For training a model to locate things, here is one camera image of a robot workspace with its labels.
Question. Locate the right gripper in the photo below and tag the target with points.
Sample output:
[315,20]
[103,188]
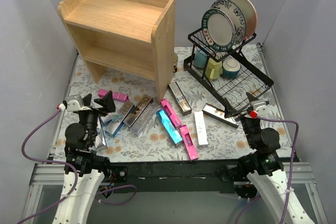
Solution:
[241,114]

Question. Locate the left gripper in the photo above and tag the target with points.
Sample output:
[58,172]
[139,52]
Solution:
[92,108]

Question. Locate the white toothpaste box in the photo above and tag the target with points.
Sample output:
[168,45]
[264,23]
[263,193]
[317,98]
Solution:
[200,128]

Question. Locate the silver Protefix toothpaste box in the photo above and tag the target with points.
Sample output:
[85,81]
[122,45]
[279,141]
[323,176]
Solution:
[138,127]

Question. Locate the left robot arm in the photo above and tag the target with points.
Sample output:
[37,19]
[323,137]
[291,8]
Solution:
[84,169]

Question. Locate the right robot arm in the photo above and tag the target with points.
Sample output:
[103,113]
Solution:
[263,168]

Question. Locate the wooden two-tier shelf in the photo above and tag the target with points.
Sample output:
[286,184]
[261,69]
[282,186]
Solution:
[134,36]

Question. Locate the yellow mug behind shelf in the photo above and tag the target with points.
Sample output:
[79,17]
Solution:
[175,59]

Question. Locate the magenta toothpaste box far left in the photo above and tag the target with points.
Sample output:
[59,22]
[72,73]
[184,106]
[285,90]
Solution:
[116,96]

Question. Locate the silver black RO toothpaste box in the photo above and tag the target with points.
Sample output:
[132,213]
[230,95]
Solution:
[219,115]

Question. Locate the silver blue RO toothpaste box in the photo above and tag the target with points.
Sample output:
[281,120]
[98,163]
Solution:
[117,120]

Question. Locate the teal and white bowl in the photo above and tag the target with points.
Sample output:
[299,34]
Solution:
[231,68]

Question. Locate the cyan toothpaste box left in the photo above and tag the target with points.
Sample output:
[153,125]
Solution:
[100,143]

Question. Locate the cyan toothpaste box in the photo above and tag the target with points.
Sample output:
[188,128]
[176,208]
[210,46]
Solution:
[172,132]
[100,143]

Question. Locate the yellow green mug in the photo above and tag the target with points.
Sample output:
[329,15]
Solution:
[213,70]

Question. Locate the brown silver RO toothpaste box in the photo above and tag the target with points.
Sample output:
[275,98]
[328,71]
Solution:
[139,108]

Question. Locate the floral table mat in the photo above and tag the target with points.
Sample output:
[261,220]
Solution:
[154,144]

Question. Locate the dark striped toothpaste box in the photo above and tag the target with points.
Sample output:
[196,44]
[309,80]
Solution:
[180,98]

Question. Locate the light blue mug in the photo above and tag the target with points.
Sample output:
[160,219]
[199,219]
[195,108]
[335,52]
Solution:
[200,58]

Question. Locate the pink toothpaste box front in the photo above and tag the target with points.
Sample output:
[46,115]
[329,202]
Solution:
[190,147]

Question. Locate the pink toothpaste box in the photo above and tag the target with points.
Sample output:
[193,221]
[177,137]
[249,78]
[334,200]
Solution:
[166,106]
[190,147]

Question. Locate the pink toothpaste box centre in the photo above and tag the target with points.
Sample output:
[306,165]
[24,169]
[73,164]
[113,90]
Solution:
[166,106]

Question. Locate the cyan toothpaste box centre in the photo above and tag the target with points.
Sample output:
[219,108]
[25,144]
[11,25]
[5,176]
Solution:
[172,132]

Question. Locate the green rimmed white plate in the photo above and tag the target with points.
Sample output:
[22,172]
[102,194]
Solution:
[218,30]

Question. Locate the blue floral patterned plate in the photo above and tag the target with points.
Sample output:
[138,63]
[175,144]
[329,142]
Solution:
[236,16]

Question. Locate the beige and pink plate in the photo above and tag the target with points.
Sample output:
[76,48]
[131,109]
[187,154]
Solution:
[250,15]

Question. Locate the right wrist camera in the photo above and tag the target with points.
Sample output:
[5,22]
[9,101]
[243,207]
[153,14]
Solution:
[258,108]

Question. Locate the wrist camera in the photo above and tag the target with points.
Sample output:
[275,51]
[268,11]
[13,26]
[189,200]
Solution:
[71,104]
[258,108]

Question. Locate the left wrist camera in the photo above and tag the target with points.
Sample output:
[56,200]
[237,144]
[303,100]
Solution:
[71,104]

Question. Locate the black wire dish rack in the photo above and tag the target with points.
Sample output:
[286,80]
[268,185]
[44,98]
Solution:
[249,79]

